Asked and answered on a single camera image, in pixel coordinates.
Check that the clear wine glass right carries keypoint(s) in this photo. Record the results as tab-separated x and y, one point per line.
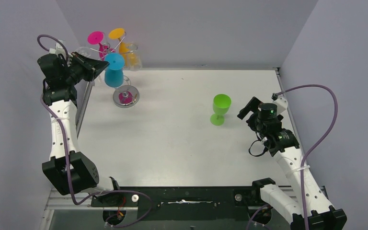
134	62

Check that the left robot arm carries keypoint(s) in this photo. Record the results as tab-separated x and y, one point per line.
68	169

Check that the pink wine glass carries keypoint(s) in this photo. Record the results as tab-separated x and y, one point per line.
98	38

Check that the blue wine glass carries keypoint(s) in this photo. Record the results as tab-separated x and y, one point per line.
114	76

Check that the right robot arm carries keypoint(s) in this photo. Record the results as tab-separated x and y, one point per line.
311	210

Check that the clear wine glass left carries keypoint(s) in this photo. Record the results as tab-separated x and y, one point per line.
84	51

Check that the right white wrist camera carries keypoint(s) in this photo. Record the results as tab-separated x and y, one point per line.
280	102

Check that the orange wine glass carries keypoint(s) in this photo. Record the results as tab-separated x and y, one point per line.
127	50

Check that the green wine glass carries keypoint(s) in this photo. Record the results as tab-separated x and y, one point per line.
220	106

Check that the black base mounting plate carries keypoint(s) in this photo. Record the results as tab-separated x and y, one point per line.
185	203

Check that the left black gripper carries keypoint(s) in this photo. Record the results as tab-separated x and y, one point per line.
84	64

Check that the clear wine glass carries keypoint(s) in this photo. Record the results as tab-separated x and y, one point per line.
84	51
134	62

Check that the chrome wire glass rack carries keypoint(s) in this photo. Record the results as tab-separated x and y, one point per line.
126	95

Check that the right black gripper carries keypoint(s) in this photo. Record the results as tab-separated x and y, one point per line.
251	111

